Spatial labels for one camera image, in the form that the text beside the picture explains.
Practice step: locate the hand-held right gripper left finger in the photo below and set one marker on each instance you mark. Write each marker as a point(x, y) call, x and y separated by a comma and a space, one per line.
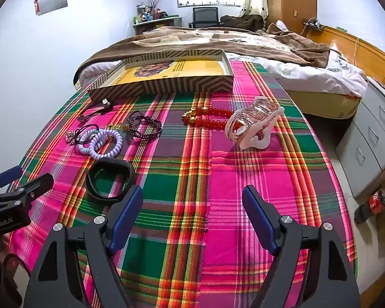
point(128, 211)

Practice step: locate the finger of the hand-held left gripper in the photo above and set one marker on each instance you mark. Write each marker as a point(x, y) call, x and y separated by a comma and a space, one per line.
point(6, 173)
point(25, 189)

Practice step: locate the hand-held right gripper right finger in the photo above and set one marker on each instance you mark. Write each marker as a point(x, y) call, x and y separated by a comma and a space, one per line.
point(258, 218)

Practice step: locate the black wristband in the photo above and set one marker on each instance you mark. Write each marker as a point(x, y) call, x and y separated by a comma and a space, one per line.
point(128, 175)

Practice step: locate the pink hair claw clip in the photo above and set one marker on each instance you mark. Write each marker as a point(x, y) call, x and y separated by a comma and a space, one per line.
point(255, 118)

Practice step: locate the patterned cardboard box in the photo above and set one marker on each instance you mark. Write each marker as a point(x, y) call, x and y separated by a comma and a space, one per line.
point(186, 85)

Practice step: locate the pink green plaid cloth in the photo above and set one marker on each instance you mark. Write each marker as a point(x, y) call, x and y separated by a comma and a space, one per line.
point(224, 173)

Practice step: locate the small amber bead ornament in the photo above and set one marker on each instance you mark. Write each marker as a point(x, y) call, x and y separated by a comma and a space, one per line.
point(127, 133)

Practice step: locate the cola bottle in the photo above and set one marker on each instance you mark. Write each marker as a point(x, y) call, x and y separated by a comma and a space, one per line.
point(377, 200)

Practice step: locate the yellow mattress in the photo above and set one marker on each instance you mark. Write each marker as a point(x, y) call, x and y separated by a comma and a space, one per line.
point(324, 104)

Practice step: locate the grey drawer cabinet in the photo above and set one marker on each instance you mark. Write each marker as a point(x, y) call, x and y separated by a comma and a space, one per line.
point(369, 131)

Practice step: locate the white bedsheet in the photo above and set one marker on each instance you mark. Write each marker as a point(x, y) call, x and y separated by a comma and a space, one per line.
point(324, 77)

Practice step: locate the red hanging ornament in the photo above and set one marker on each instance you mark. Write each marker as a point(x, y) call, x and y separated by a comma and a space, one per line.
point(37, 1)

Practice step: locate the brown blanket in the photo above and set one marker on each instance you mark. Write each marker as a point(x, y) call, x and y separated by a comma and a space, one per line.
point(179, 40)

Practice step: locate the cluttered desk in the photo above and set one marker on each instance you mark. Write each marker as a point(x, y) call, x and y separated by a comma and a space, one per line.
point(157, 22)

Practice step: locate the wooden bed headboard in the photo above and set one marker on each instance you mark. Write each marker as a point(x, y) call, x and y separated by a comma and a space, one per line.
point(369, 56)

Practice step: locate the dark bag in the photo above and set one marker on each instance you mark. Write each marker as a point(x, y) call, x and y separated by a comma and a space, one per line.
point(240, 22)

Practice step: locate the power strip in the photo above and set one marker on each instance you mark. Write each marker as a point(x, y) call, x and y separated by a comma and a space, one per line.
point(312, 24)

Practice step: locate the black office chair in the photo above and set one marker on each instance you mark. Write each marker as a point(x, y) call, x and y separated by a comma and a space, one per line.
point(205, 14)

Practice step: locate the wooden wardrobe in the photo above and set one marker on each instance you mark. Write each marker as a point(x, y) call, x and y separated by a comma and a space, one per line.
point(292, 0)

